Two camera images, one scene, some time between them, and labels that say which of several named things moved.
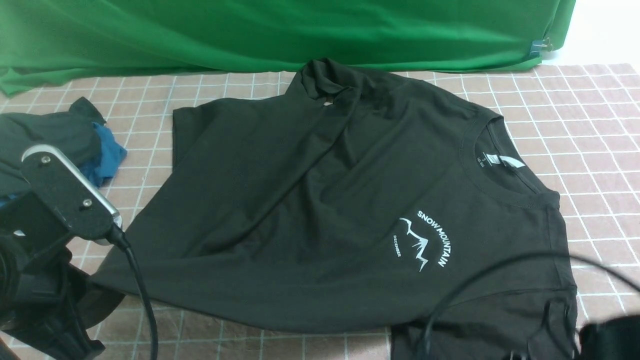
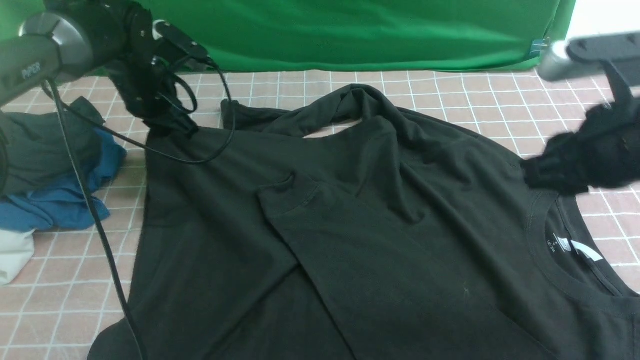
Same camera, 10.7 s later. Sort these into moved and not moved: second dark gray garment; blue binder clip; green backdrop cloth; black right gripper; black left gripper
Moved: black left gripper; black right gripper
Not moved: second dark gray garment; blue binder clip; green backdrop cloth
